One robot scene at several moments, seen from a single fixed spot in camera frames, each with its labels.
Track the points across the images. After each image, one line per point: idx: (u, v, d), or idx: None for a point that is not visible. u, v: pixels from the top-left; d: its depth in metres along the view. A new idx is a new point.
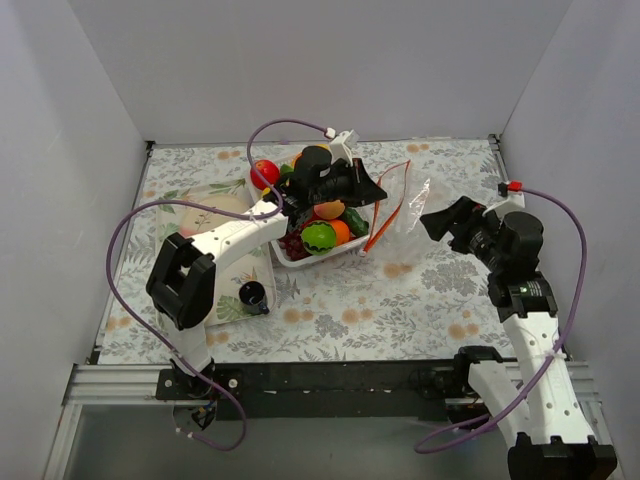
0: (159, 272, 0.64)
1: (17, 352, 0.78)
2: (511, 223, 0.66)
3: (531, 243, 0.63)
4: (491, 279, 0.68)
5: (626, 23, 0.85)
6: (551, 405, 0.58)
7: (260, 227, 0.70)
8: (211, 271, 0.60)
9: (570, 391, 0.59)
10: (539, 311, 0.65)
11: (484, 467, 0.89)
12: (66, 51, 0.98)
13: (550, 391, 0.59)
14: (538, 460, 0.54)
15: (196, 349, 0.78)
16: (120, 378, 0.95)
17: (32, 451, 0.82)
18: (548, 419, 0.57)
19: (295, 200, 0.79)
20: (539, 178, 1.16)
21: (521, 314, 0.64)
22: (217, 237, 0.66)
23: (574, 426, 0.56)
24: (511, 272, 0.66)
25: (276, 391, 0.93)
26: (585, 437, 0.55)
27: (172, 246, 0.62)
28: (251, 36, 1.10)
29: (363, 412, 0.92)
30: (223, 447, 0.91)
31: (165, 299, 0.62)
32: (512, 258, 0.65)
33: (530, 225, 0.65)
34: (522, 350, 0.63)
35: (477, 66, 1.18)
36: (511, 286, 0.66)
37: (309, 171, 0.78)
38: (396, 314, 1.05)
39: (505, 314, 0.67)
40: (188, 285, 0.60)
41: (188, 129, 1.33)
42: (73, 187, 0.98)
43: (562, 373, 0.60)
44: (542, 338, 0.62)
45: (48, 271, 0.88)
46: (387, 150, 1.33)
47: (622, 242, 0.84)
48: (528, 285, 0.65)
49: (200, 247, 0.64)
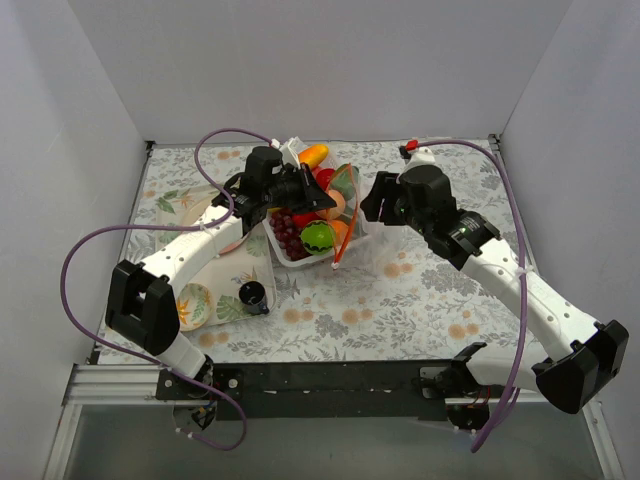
0: (115, 304, 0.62)
1: (16, 352, 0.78)
2: (412, 178, 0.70)
3: (438, 186, 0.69)
4: (430, 236, 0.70)
5: (626, 23, 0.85)
6: (553, 317, 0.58)
7: (213, 234, 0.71)
8: (168, 294, 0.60)
9: (555, 295, 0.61)
10: (488, 242, 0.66)
11: (484, 467, 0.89)
12: (66, 50, 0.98)
13: (544, 305, 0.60)
14: (574, 375, 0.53)
15: (184, 359, 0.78)
16: (118, 378, 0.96)
17: (32, 451, 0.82)
18: (559, 331, 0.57)
19: (248, 198, 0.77)
20: (539, 178, 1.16)
21: (476, 255, 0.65)
22: (170, 255, 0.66)
23: (580, 324, 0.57)
24: (440, 221, 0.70)
25: (276, 391, 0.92)
26: (593, 327, 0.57)
27: (122, 274, 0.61)
28: (251, 37, 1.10)
29: (363, 412, 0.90)
30: (223, 446, 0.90)
31: (130, 330, 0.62)
32: (435, 208, 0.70)
33: (429, 173, 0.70)
34: (497, 284, 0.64)
35: (477, 66, 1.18)
36: (448, 232, 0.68)
37: (260, 167, 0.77)
38: (396, 314, 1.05)
39: (460, 259, 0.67)
40: (150, 311, 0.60)
41: (189, 129, 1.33)
42: (72, 187, 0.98)
43: (542, 287, 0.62)
44: (506, 262, 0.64)
45: (48, 271, 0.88)
46: (387, 150, 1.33)
47: (622, 243, 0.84)
48: (462, 224, 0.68)
49: (152, 271, 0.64)
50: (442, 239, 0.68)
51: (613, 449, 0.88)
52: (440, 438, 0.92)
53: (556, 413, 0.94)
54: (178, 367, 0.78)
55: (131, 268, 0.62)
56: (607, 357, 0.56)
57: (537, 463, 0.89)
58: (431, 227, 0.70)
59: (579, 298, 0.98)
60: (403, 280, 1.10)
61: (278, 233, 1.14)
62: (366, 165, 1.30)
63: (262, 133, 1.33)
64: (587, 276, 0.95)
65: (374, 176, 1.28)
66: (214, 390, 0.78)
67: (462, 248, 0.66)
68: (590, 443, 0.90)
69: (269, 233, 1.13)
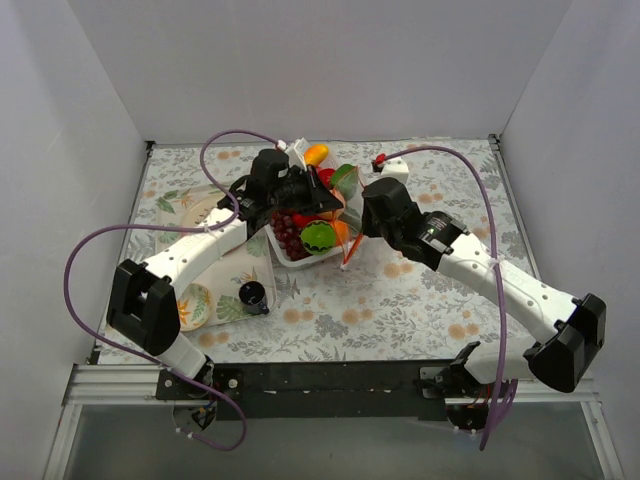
0: (117, 303, 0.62)
1: (17, 352, 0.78)
2: (371, 193, 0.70)
3: (397, 194, 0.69)
4: (399, 243, 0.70)
5: (625, 22, 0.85)
6: (532, 301, 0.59)
7: (217, 236, 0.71)
8: (169, 295, 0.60)
9: (529, 279, 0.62)
10: (458, 239, 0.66)
11: (484, 467, 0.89)
12: (66, 50, 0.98)
13: (521, 291, 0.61)
14: (565, 357, 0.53)
15: (184, 359, 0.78)
16: (119, 378, 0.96)
17: (32, 451, 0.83)
18: (541, 313, 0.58)
19: (254, 203, 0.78)
20: (539, 178, 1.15)
21: (448, 254, 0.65)
22: (173, 256, 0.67)
23: (558, 303, 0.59)
24: (408, 227, 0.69)
25: (275, 391, 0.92)
26: (571, 303, 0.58)
27: (124, 274, 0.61)
28: (251, 37, 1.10)
29: (363, 412, 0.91)
30: (223, 446, 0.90)
31: (131, 330, 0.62)
32: (401, 215, 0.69)
33: (386, 184, 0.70)
34: (473, 277, 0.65)
35: (477, 66, 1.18)
36: (417, 235, 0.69)
37: (267, 171, 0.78)
38: (396, 314, 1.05)
39: (433, 260, 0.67)
40: (150, 311, 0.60)
41: (189, 129, 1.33)
42: (73, 187, 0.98)
43: (515, 273, 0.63)
44: (478, 255, 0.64)
45: (48, 272, 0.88)
46: (387, 150, 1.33)
47: (622, 243, 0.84)
48: (429, 226, 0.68)
49: (156, 271, 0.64)
50: (412, 243, 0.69)
51: (612, 449, 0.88)
52: (440, 438, 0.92)
53: (556, 412, 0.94)
54: (178, 367, 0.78)
55: (133, 268, 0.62)
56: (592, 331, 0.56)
57: (537, 463, 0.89)
58: (400, 234, 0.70)
59: (579, 298, 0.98)
60: (403, 280, 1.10)
61: (278, 233, 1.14)
62: (366, 165, 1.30)
63: (262, 133, 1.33)
64: (587, 276, 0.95)
65: (373, 176, 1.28)
66: (213, 389, 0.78)
67: (434, 250, 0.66)
68: (590, 444, 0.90)
69: (270, 234, 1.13)
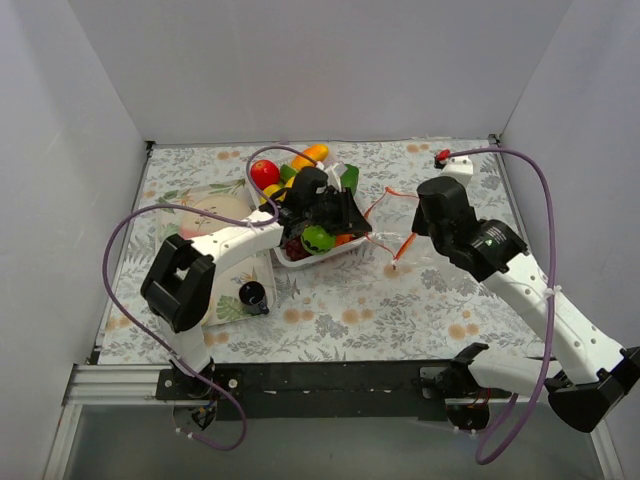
0: (156, 273, 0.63)
1: (17, 352, 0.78)
2: (426, 189, 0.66)
3: (453, 195, 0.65)
4: (448, 247, 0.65)
5: (625, 22, 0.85)
6: (580, 343, 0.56)
7: (257, 233, 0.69)
8: (209, 272, 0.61)
9: (582, 318, 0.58)
10: (514, 257, 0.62)
11: (484, 468, 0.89)
12: (66, 50, 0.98)
13: (569, 329, 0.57)
14: (600, 406, 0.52)
15: (193, 351, 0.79)
16: (116, 378, 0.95)
17: (32, 451, 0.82)
18: (585, 357, 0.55)
19: (289, 213, 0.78)
20: (539, 178, 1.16)
21: (500, 271, 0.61)
22: (216, 240, 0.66)
23: (606, 351, 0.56)
24: (460, 231, 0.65)
25: (275, 391, 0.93)
26: (619, 353, 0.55)
27: (170, 247, 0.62)
28: (251, 37, 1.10)
29: (363, 412, 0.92)
30: (225, 446, 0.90)
31: (161, 301, 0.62)
32: (456, 218, 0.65)
33: (445, 183, 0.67)
34: (522, 302, 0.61)
35: (477, 66, 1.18)
36: (469, 242, 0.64)
37: (306, 185, 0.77)
38: (396, 314, 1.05)
39: (483, 272, 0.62)
40: (187, 285, 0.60)
41: (189, 129, 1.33)
42: (73, 187, 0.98)
43: (569, 307, 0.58)
44: (533, 281, 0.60)
45: (48, 271, 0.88)
46: (387, 150, 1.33)
47: (622, 243, 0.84)
48: (486, 235, 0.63)
49: (199, 249, 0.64)
50: (462, 249, 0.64)
51: (613, 449, 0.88)
52: (440, 438, 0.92)
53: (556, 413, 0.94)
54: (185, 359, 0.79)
55: (178, 243, 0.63)
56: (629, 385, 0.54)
57: (537, 463, 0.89)
58: (451, 237, 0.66)
59: (579, 298, 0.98)
60: (403, 282, 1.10)
61: None
62: (366, 165, 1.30)
63: (262, 133, 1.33)
64: (587, 276, 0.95)
65: (374, 176, 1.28)
66: (215, 385, 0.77)
67: (486, 261, 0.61)
68: (590, 444, 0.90)
69: None
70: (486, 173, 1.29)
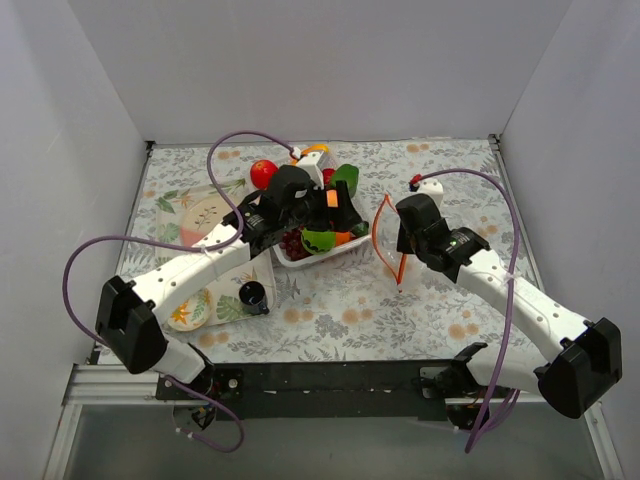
0: (103, 318, 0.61)
1: (16, 352, 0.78)
2: (401, 204, 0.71)
3: (425, 208, 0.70)
4: (424, 253, 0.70)
5: (625, 23, 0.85)
6: (542, 317, 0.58)
7: (214, 258, 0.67)
8: (151, 320, 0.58)
9: (545, 298, 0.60)
10: (477, 252, 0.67)
11: (483, 468, 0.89)
12: (65, 50, 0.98)
13: (532, 307, 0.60)
14: (567, 371, 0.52)
15: (178, 367, 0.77)
16: (116, 378, 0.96)
17: (32, 451, 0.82)
18: (547, 329, 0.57)
19: (263, 220, 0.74)
20: (539, 178, 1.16)
21: (465, 264, 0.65)
22: (162, 279, 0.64)
23: (571, 323, 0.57)
24: (433, 239, 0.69)
25: (276, 391, 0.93)
26: (582, 325, 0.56)
27: (109, 293, 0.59)
28: (251, 37, 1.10)
29: (363, 412, 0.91)
30: (226, 448, 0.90)
31: (116, 345, 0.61)
32: (428, 227, 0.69)
33: (417, 197, 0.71)
34: (489, 291, 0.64)
35: (477, 66, 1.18)
36: (441, 247, 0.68)
37: (281, 189, 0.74)
38: (396, 314, 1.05)
39: (453, 272, 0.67)
40: (131, 334, 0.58)
41: (189, 129, 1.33)
42: (72, 187, 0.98)
43: (530, 289, 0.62)
44: (494, 269, 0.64)
45: (48, 271, 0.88)
46: (387, 150, 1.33)
47: (622, 244, 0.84)
48: (452, 238, 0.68)
49: (141, 292, 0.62)
50: (435, 254, 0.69)
51: (613, 450, 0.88)
52: (440, 438, 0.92)
53: (556, 413, 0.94)
54: (173, 373, 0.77)
55: (119, 286, 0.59)
56: (608, 358, 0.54)
57: (537, 463, 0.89)
58: (425, 244, 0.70)
59: (578, 299, 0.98)
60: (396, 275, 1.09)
61: None
62: (366, 165, 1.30)
63: (262, 133, 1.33)
64: (587, 276, 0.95)
65: (374, 176, 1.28)
66: (210, 401, 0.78)
67: (455, 262, 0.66)
68: (590, 444, 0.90)
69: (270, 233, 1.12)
70: (486, 173, 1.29)
